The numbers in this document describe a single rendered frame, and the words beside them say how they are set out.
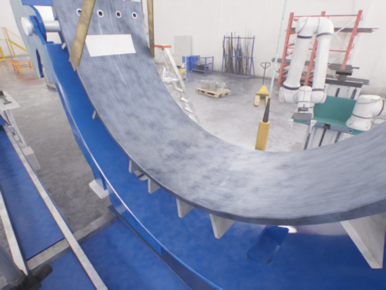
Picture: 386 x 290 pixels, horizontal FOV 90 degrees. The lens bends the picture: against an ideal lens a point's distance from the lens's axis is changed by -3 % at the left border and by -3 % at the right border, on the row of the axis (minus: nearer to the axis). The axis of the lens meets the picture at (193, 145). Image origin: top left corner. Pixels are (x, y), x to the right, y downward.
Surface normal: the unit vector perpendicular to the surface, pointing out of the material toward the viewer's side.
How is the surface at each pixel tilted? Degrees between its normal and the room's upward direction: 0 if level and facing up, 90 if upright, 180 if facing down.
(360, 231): 42
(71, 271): 0
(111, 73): 55
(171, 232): 1
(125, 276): 0
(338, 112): 90
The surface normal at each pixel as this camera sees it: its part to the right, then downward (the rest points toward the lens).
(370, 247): 0.49, -0.43
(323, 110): -0.57, 0.40
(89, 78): 0.60, -0.23
